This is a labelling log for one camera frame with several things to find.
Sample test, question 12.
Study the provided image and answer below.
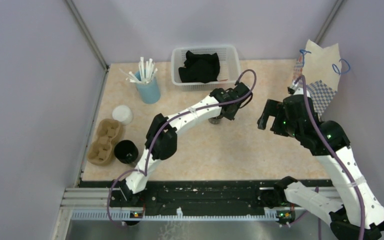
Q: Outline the blue straw holder cup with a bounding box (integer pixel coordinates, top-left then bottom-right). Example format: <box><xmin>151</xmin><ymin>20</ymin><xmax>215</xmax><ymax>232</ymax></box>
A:
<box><xmin>135</xmin><ymin>76</ymin><xmax>161</xmax><ymax>104</ymax></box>

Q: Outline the black cloth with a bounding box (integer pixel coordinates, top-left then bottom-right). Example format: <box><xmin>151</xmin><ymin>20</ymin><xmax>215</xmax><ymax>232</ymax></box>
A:
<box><xmin>178</xmin><ymin>50</ymin><xmax>221</xmax><ymax>84</ymax></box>

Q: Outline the white plastic basket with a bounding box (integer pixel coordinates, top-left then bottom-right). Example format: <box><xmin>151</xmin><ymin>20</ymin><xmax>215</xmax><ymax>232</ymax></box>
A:
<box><xmin>171</xmin><ymin>44</ymin><xmax>242</xmax><ymax>91</ymax></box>

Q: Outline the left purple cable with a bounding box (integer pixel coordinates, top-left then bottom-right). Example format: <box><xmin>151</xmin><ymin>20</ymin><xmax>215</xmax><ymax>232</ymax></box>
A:
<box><xmin>107</xmin><ymin>68</ymin><xmax>258</xmax><ymax>229</ymax></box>

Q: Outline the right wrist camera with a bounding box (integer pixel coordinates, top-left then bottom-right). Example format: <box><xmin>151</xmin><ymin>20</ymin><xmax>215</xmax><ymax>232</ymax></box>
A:
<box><xmin>287</xmin><ymin>84</ymin><xmax>304</xmax><ymax>96</ymax></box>

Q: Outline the brown cardboard cup carrier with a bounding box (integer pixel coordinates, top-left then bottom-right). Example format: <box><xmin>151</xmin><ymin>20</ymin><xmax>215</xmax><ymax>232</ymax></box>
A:
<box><xmin>87</xmin><ymin>118</ymin><xmax>123</xmax><ymax>166</ymax></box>

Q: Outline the checkered paper takeout bag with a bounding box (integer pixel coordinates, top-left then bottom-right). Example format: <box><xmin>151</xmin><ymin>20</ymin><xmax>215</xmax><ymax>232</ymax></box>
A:
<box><xmin>292</xmin><ymin>39</ymin><xmax>350</xmax><ymax>117</ymax></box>

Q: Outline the dark printed coffee cup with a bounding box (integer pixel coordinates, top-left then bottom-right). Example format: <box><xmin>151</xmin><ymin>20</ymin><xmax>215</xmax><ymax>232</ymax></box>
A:
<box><xmin>208</xmin><ymin>116</ymin><xmax>223</xmax><ymax>125</ymax></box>

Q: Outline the black paper cup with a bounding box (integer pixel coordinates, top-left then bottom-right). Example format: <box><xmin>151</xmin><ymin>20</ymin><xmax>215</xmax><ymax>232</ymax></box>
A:
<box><xmin>113</xmin><ymin>140</ymin><xmax>139</xmax><ymax>165</ymax></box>

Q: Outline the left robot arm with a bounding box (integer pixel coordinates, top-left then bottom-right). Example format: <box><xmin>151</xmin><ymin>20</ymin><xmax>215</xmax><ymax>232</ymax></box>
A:
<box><xmin>113</xmin><ymin>82</ymin><xmax>253</xmax><ymax>207</ymax></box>

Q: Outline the white lid stack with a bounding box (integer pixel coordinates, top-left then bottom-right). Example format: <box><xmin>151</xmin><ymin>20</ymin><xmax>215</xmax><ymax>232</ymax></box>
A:
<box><xmin>111</xmin><ymin>105</ymin><xmax>134</xmax><ymax>126</ymax></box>

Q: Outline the purple cable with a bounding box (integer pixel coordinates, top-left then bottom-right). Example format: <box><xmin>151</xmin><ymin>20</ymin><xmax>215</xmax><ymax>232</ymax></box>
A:
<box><xmin>107</xmin><ymin>68</ymin><xmax>258</xmax><ymax>229</ymax></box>
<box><xmin>288</xmin><ymin>74</ymin><xmax>367</xmax><ymax>240</ymax></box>

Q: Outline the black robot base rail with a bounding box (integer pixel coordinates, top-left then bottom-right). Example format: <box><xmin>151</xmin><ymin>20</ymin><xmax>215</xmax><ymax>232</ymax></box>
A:
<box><xmin>79</xmin><ymin>178</ymin><xmax>339</xmax><ymax>226</ymax></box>

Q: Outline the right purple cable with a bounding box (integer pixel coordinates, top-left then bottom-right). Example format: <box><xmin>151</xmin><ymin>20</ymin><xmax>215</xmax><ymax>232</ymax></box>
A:
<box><xmin>288</xmin><ymin>74</ymin><xmax>367</xmax><ymax>240</ymax></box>

